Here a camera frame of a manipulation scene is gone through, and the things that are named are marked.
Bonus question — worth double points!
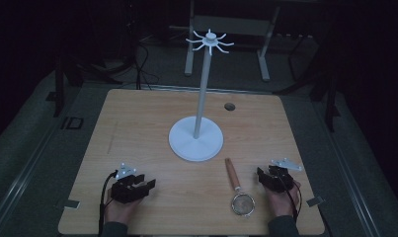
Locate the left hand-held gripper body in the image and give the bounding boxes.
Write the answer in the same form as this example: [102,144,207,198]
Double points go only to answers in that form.
[110,162,145,204]

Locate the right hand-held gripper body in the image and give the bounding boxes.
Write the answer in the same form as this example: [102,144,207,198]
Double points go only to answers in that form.
[259,157,303,195]

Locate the wooden handled mesh strainer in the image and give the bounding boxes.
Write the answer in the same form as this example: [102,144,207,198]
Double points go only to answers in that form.
[224,157,256,218]

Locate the white hook stand rack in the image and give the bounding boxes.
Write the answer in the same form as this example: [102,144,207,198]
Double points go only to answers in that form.
[168,29,235,163]

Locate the person's left hand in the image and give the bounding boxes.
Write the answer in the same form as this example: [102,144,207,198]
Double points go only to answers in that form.
[104,194,145,227]

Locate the person's right hand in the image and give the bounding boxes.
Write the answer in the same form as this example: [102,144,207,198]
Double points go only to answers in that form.
[263,180,302,218]

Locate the metal table edge clip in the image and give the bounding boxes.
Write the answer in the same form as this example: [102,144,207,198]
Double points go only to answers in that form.
[56,198,81,210]
[305,196,325,208]

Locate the black stand with legs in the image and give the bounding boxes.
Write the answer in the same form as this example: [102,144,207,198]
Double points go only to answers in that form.
[44,19,138,119]
[274,31,342,133]

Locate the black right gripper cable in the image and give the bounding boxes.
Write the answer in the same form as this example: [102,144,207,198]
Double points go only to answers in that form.
[276,167,303,222]

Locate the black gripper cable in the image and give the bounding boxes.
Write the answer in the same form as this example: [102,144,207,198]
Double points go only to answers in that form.
[98,169,119,237]
[276,167,303,222]

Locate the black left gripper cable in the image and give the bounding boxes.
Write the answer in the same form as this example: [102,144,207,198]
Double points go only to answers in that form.
[98,169,119,237]

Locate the grey floor rail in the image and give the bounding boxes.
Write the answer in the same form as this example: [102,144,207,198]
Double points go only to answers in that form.
[313,100,383,237]
[0,121,67,231]

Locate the black floor bracket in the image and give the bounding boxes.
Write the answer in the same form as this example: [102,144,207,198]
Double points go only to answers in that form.
[60,116,85,130]

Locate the black floor cables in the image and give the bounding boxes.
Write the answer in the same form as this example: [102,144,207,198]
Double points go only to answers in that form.
[132,40,161,91]

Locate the grey metal frame stand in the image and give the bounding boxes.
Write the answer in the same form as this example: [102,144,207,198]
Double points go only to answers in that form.
[184,0,282,83]

